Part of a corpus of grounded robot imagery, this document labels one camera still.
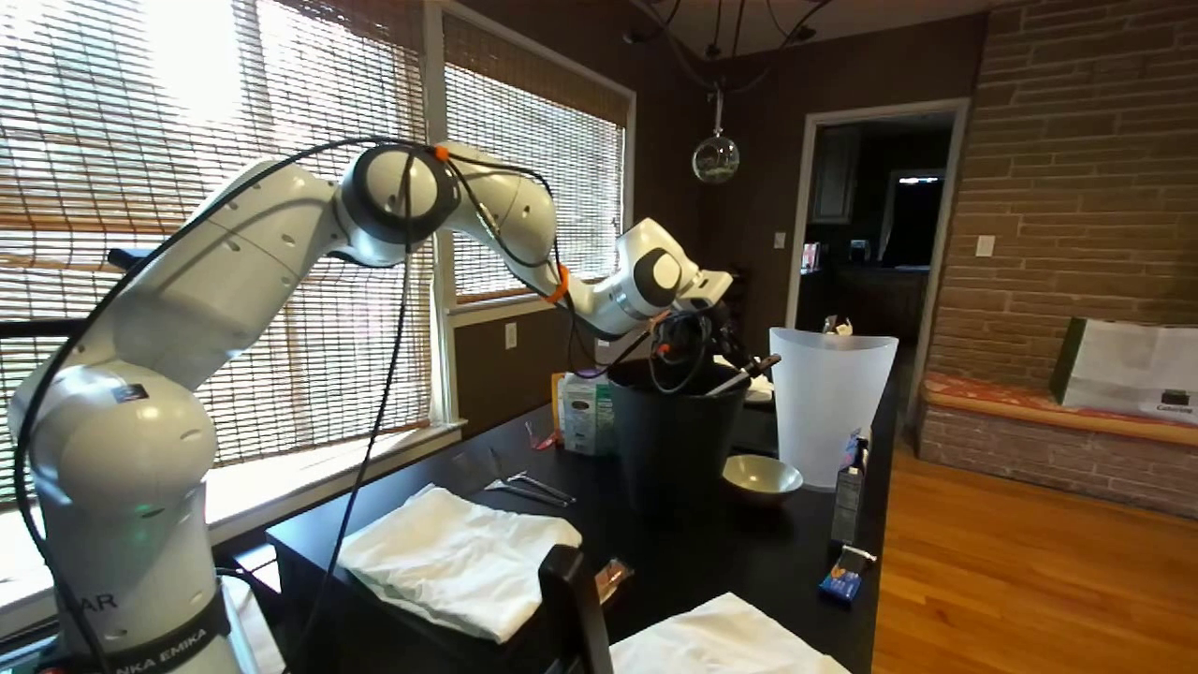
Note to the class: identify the large white folded cloth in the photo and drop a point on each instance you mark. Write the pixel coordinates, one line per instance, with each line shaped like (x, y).
(454, 556)

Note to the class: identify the brick hearth bench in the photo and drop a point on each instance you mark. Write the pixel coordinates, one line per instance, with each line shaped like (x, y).
(1061, 434)

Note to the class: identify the white wall light switch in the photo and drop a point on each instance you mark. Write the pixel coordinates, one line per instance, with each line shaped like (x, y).
(985, 245)

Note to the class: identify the narrow bamboo window blind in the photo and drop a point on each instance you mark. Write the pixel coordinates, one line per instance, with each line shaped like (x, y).
(539, 149)

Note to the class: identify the green white snack bag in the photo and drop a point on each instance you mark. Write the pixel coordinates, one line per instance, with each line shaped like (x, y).
(583, 408)

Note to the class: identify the wide bamboo window blind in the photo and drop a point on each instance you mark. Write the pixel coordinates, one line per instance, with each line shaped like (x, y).
(189, 88)

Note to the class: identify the white kitchen door frame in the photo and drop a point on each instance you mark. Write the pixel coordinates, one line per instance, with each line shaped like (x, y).
(796, 210)

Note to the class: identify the metal tongs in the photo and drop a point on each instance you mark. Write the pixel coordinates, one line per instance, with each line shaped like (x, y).
(546, 494)

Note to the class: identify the clear plastic bag brown contents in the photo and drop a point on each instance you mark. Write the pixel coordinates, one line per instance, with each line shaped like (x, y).
(612, 581)

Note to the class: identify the small white folded cloth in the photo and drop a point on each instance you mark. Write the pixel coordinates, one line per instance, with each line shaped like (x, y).
(716, 637)

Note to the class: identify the white paper bag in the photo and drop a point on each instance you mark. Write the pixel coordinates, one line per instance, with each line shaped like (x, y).
(1130, 359)

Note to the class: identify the grey ceramic bowl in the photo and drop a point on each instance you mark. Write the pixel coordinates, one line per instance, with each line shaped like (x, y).
(761, 471)

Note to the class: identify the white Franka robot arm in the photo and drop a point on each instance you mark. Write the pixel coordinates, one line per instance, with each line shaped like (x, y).
(228, 273)

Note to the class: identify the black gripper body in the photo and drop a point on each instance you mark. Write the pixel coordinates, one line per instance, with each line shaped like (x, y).
(685, 339)

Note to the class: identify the white wall outlet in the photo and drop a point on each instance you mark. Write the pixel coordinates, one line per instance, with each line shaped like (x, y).
(512, 335)

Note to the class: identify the dark wooden chair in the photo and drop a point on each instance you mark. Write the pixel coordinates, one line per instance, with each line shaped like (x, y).
(573, 610)

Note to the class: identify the round glass pendant lamp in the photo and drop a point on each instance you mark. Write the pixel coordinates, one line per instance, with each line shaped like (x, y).
(716, 159)

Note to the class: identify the dark spray bottle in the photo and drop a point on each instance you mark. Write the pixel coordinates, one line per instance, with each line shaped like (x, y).
(847, 494)

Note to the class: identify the small blue box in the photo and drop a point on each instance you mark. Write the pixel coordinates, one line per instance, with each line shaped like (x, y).
(847, 577)

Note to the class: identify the black plastic bin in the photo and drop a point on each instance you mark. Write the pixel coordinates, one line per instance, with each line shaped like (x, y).
(676, 450)

